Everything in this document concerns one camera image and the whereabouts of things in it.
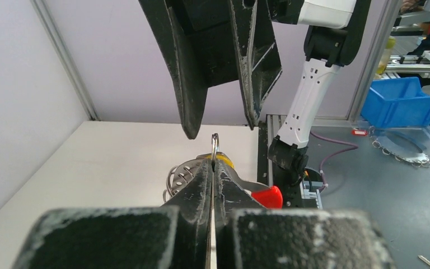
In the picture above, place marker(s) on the blue plastic bin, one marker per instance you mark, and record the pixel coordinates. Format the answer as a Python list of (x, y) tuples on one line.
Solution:
[(397, 103)]

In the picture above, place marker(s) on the spare metal key holder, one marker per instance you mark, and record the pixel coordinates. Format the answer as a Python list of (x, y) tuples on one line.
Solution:
[(401, 146)]

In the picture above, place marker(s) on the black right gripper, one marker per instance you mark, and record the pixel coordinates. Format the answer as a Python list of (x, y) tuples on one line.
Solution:
[(216, 42)]

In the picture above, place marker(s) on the red-handled metal key holder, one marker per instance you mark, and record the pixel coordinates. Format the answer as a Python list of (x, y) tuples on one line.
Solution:
[(180, 176)]

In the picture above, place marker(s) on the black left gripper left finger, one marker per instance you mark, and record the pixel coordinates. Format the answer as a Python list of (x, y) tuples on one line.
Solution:
[(174, 235)]

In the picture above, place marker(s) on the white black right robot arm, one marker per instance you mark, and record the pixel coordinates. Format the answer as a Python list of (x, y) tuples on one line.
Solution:
[(333, 38)]

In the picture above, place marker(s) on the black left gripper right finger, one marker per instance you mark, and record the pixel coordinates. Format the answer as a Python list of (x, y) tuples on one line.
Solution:
[(251, 236)]

